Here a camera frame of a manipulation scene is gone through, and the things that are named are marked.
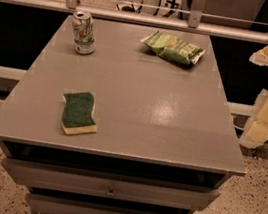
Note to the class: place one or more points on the green and yellow sponge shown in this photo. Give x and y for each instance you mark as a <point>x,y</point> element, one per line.
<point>77,117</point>

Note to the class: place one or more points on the grey drawer cabinet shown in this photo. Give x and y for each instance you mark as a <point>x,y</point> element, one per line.
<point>155,120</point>

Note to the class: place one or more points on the green snack bag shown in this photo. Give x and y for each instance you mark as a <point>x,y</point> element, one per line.
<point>173,48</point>

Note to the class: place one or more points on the upper grey drawer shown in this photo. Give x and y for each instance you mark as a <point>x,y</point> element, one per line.
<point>46,176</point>

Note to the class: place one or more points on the green and white soda can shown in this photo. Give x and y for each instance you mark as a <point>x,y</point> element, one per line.
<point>83,30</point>

